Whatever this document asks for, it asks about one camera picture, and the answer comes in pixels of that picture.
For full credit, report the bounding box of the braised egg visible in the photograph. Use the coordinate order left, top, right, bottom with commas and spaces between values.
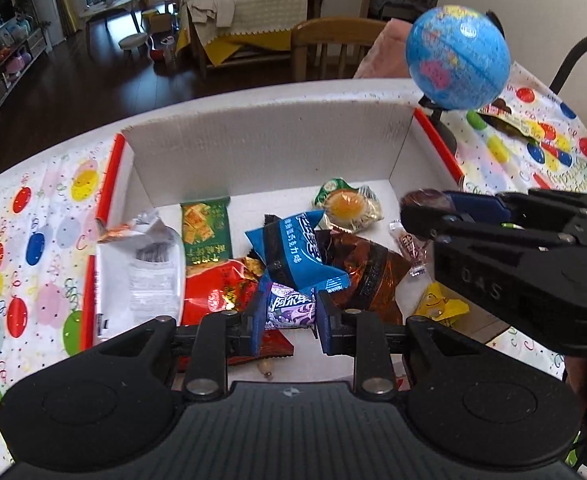
312, 178, 383, 234

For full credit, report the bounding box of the brown jelly cube candy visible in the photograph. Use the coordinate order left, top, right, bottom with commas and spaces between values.
400, 188, 455, 211

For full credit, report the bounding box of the grey desk lamp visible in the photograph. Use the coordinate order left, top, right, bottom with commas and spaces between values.
549, 36, 587, 94

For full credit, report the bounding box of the yellow gold candy packet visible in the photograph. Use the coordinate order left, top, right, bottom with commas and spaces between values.
414, 282, 470, 326

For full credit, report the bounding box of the red cardboard box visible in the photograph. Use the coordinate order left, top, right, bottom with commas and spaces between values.
78, 96, 513, 391

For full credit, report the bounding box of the tv console shelf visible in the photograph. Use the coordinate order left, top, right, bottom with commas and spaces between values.
0, 28, 47, 109

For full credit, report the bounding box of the sofa with cream cover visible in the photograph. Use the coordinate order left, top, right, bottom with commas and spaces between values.
176, 0, 307, 67

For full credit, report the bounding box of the small white stool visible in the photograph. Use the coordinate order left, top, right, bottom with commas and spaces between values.
119, 32, 148, 61

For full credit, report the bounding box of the blue snack packet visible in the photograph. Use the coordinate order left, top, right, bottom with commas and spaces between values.
245, 210, 350, 296

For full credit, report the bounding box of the black cookie packet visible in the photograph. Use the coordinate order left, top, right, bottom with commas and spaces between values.
256, 210, 330, 266

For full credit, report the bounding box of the copper foil snack bag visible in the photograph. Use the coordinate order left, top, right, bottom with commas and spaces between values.
325, 231, 411, 325

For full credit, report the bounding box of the red snack bag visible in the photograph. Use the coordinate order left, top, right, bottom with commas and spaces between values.
181, 256, 295, 366

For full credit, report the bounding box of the purple candy wrapper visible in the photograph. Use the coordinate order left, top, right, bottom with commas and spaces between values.
266, 283, 315, 330

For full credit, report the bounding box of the silver white snack bag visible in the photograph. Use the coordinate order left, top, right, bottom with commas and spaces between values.
95, 209, 186, 342

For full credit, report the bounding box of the round coffee table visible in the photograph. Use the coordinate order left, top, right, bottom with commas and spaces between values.
80, 0, 141, 55

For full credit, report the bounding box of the small pink candy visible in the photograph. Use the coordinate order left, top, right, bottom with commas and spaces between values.
389, 219, 428, 276

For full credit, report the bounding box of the balloon pattern tablecloth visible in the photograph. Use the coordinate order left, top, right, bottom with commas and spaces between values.
0, 65, 587, 473

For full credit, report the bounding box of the blue desk globe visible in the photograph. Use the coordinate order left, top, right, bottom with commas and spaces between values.
405, 4, 511, 153

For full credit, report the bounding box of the green cracker packet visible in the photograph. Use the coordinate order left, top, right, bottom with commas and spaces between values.
181, 196, 232, 266

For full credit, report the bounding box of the wooden chair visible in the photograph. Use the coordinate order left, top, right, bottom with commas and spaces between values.
290, 18, 386, 82

